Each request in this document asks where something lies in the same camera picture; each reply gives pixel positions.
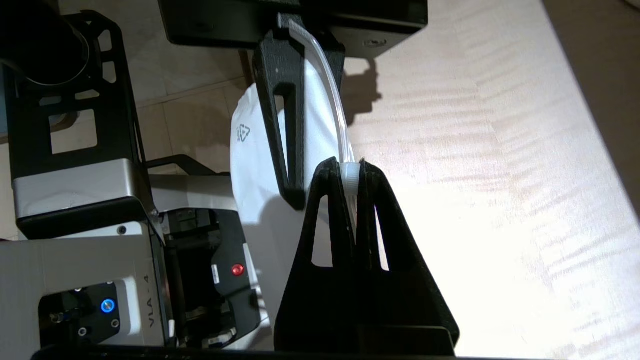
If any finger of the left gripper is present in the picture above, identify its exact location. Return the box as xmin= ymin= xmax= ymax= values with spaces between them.
xmin=252 ymin=27 xmax=308 ymax=211
xmin=319 ymin=37 xmax=347 ymax=97

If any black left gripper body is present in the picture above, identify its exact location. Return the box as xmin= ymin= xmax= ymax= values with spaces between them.
xmin=159 ymin=0 xmax=430 ymax=58

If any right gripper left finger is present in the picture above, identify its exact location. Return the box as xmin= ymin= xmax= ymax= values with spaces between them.
xmin=273 ymin=157 xmax=359 ymax=352

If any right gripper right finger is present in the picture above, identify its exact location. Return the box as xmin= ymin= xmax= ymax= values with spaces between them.
xmin=357 ymin=159 xmax=460 ymax=352

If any white floral zip pouch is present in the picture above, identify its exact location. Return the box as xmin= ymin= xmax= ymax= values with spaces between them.
xmin=229 ymin=19 xmax=362 ymax=323

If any grey black robot base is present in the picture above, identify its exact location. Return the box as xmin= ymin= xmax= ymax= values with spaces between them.
xmin=0 ymin=10 xmax=265 ymax=360

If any beige wooden desk with hutch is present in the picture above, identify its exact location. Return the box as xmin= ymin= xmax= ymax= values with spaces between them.
xmin=240 ymin=0 xmax=640 ymax=360

